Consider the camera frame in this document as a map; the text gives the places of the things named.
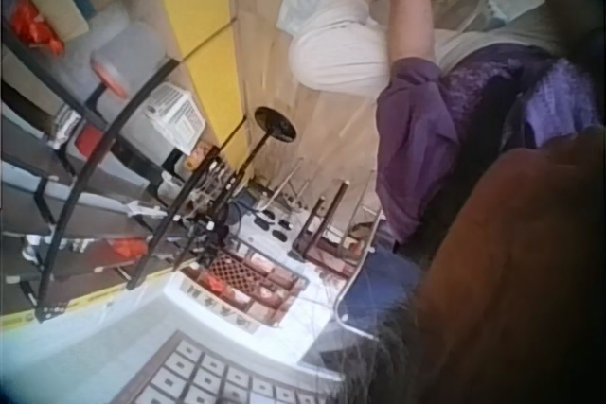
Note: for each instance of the light blue plastic bag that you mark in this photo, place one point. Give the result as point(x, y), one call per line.
point(513, 2)
point(298, 2)

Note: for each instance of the person's legs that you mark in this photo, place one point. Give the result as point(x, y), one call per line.
point(336, 54)

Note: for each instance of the black round-base stand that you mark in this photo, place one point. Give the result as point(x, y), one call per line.
point(274, 122)

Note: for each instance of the white slatted appliance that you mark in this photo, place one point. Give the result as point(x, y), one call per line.
point(177, 110)

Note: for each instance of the dark wooden stool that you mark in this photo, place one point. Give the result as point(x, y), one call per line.
point(317, 233)

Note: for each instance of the blue chair seat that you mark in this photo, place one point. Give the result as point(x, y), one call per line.
point(379, 286)

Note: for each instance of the red divided tray of parts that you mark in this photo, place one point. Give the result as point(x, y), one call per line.
point(246, 281)

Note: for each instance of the black metal shelf rack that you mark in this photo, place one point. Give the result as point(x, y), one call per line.
point(71, 139)

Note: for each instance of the wooden tray of white tiles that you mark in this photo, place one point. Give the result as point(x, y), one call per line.
point(213, 375)

